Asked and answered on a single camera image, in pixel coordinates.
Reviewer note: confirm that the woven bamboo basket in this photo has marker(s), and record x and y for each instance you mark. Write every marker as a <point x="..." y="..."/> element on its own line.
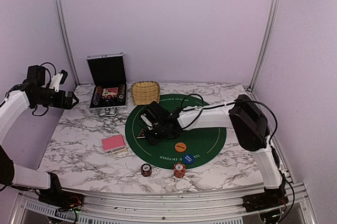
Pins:
<point x="145" y="92"/>

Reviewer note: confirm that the blue small blind button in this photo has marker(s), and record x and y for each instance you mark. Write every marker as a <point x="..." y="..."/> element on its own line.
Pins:
<point x="188" y="159"/>

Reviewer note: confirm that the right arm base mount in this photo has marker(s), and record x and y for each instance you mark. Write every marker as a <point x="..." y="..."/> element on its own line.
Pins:
<point x="265" y="200"/>

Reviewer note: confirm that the aluminium front rail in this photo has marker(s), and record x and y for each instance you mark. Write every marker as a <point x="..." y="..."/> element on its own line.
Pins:
<point x="191" y="207"/>

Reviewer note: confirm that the right chip row in case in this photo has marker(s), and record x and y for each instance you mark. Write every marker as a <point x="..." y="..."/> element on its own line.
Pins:
<point x="121" y="93"/>

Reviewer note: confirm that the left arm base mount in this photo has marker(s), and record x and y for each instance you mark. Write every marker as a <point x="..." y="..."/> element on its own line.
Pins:
<point x="65" y="200"/>

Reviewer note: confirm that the black red 100 chip stack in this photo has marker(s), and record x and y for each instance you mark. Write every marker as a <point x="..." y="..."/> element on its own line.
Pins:
<point x="146" y="170"/>

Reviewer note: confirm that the right aluminium frame post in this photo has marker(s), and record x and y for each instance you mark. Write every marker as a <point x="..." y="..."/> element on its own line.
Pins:
<point x="274" y="7"/>

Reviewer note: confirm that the aluminium poker case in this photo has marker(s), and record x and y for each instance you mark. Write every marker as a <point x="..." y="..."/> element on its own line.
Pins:
<point x="108" y="71"/>

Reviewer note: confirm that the black red triangular all-in marker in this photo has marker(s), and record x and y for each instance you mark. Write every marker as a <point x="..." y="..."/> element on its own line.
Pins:
<point x="141" y="135"/>

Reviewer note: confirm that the left aluminium frame post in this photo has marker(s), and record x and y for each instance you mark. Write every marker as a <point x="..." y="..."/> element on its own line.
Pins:
<point x="66" y="41"/>

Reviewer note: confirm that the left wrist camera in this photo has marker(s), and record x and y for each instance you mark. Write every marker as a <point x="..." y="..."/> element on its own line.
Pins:
<point x="58" y="79"/>

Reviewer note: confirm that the left chip row in case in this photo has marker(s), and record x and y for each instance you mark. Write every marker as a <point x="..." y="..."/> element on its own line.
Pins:
<point x="97" y="95"/>

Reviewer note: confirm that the boxed card deck in case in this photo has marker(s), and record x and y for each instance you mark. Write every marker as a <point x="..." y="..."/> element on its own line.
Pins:
<point x="110" y="92"/>

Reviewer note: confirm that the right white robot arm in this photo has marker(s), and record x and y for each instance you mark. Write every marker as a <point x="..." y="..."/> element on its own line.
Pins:
<point x="243" y="115"/>

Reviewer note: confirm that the round green poker mat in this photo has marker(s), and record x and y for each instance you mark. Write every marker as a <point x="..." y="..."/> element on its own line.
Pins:
<point x="191" y="147"/>

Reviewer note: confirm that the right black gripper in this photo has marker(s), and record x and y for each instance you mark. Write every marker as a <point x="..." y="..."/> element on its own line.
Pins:
<point x="153" y="141"/>

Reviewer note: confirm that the red playing card deck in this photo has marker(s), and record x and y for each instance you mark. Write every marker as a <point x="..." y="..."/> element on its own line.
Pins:
<point x="114" y="143"/>

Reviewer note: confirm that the red tan 5 chip stack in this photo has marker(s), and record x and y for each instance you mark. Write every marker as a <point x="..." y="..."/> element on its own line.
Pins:
<point x="179" y="170"/>

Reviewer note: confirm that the playing card box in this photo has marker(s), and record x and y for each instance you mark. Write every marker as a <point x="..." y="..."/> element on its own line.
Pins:
<point x="119" y="151"/>

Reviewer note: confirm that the aluminium frame post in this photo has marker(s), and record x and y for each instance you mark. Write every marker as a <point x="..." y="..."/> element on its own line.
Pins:
<point x="66" y="41"/>
<point x="274" y="7"/>

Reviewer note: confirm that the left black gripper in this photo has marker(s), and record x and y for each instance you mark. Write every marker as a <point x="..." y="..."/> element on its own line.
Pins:
<point x="67" y="105"/>

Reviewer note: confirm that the chip row in case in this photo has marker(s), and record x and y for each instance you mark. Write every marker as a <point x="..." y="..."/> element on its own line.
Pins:
<point x="121" y="93"/>
<point x="97" y="95"/>

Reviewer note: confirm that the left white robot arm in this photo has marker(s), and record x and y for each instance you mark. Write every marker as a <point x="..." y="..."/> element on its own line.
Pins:
<point x="23" y="138"/>

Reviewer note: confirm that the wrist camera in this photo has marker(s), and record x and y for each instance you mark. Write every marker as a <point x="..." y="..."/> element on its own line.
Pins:
<point x="58" y="79"/>
<point x="151" y="114"/>

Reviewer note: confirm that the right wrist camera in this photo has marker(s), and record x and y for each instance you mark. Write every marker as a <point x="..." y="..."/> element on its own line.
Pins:
<point x="151" y="114"/>

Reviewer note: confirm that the orange big blind button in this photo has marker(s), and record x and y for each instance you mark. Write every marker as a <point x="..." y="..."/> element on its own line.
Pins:
<point x="180" y="147"/>

